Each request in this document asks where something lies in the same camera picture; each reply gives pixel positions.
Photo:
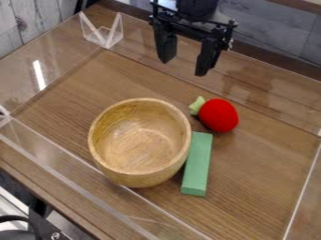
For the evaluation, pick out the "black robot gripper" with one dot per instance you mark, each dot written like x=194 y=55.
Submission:
x=196 y=19

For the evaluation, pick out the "red plush strawberry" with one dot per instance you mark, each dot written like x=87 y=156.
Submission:
x=216 y=113

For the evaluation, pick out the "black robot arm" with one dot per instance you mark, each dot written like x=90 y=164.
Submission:
x=194 y=19

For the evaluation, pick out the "wooden bowl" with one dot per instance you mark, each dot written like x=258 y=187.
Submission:
x=139 y=141

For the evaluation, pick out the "green rectangular block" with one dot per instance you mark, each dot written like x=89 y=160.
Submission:
x=197 y=168

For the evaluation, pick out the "clear acrylic tray enclosure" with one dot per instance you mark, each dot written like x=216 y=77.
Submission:
x=61 y=80

